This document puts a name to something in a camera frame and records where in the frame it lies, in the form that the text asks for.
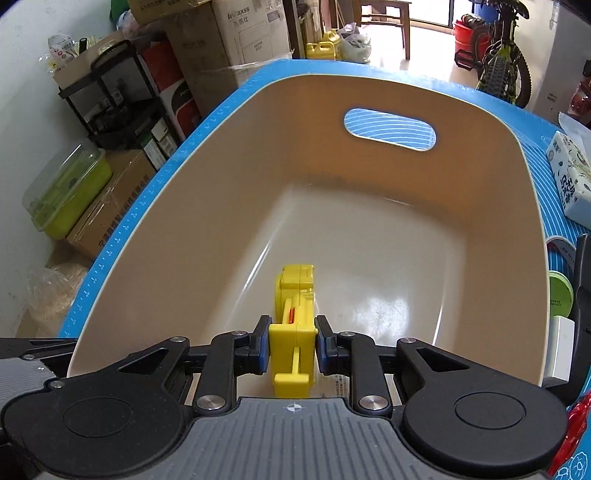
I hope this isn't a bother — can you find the open cardboard box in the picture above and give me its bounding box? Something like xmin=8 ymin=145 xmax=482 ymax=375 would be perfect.
xmin=46 ymin=32 xmax=127 ymax=90

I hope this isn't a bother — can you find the small cardboard box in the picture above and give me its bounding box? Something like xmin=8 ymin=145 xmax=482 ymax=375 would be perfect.
xmin=126 ymin=0 xmax=215 ymax=24

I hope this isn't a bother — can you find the clear bag of grain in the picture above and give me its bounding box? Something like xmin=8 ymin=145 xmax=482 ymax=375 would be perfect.
xmin=16 ymin=262 xmax=90 ymax=337

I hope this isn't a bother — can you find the red and white box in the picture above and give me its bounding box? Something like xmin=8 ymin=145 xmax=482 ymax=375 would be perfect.
xmin=139 ymin=39 xmax=204 ymax=141

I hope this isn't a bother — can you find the red glossy packet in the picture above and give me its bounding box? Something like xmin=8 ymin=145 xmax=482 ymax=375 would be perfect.
xmin=547 ymin=392 xmax=591 ymax=478

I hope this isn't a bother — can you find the yellow plastic jug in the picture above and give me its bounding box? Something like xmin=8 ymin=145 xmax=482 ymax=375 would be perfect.
xmin=323 ymin=28 xmax=345 ymax=58
xmin=305 ymin=41 xmax=338 ymax=60

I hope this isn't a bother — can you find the red bucket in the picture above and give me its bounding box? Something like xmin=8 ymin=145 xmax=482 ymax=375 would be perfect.
xmin=454 ymin=14 xmax=490 ymax=54

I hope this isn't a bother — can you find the green lidded plastic container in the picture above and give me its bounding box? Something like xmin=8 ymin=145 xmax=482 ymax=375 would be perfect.
xmin=22 ymin=143 xmax=114 ymax=240

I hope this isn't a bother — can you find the white appliance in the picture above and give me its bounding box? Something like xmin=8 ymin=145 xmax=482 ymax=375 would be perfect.
xmin=531 ymin=18 xmax=591 ymax=127

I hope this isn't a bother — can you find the brown cardboard box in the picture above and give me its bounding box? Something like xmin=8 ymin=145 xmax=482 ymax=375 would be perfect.
xmin=65 ymin=148 xmax=158 ymax=259

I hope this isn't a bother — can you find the black shelf rack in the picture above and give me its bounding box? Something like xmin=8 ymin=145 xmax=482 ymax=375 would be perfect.
xmin=58 ymin=39 xmax=185 ymax=167

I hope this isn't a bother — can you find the white charger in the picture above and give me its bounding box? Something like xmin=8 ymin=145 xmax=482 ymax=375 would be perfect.
xmin=542 ymin=315 xmax=575 ymax=388

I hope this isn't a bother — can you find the green bicycle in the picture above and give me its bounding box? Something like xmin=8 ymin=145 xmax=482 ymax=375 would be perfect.
xmin=455 ymin=0 xmax=532 ymax=109

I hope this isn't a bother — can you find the blue silicone mat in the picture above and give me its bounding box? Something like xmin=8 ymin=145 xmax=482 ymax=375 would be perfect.
xmin=58 ymin=59 xmax=591 ymax=480

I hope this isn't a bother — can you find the beige plastic basin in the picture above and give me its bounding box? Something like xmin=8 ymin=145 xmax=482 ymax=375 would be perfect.
xmin=67 ymin=71 xmax=550 ymax=398

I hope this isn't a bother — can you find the white plastic bag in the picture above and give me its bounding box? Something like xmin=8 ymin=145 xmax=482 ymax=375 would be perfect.
xmin=339 ymin=23 xmax=372 ymax=64

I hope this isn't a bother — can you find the green round tin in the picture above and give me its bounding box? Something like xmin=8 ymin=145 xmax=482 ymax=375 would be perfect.
xmin=549 ymin=271 xmax=574 ymax=319

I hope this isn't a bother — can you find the wooden stool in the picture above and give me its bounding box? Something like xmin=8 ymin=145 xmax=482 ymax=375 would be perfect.
xmin=353 ymin=0 xmax=413 ymax=61

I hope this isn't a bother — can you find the yellow plastic tool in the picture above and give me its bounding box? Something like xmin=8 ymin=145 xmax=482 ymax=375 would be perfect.
xmin=269 ymin=264 xmax=319 ymax=398

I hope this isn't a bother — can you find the white patterned tissue pack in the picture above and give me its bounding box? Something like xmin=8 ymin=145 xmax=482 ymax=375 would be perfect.
xmin=546 ymin=130 xmax=591 ymax=232

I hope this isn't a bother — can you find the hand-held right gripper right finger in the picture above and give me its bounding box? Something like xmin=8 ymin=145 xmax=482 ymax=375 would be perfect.
xmin=315 ymin=315 xmax=472 ymax=415

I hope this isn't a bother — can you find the large cardboard box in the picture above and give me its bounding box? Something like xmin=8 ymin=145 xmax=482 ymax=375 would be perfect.
xmin=164 ymin=0 xmax=294 ymax=116

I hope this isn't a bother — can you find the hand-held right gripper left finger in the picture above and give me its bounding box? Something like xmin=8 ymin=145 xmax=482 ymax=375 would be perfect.
xmin=117 ymin=315 xmax=273 ymax=415

